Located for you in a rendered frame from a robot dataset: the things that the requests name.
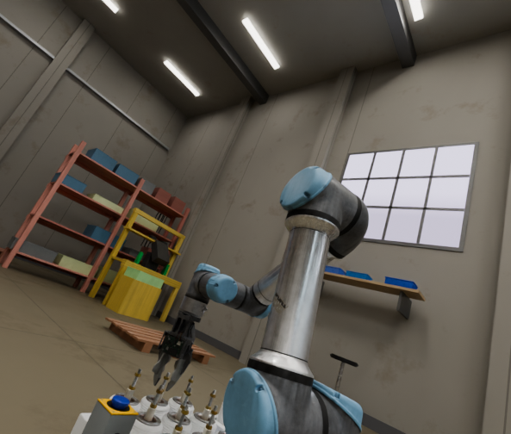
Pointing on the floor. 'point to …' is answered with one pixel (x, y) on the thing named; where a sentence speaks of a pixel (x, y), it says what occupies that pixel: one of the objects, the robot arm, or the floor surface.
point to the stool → (341, 368)
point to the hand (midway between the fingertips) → (164, 382)
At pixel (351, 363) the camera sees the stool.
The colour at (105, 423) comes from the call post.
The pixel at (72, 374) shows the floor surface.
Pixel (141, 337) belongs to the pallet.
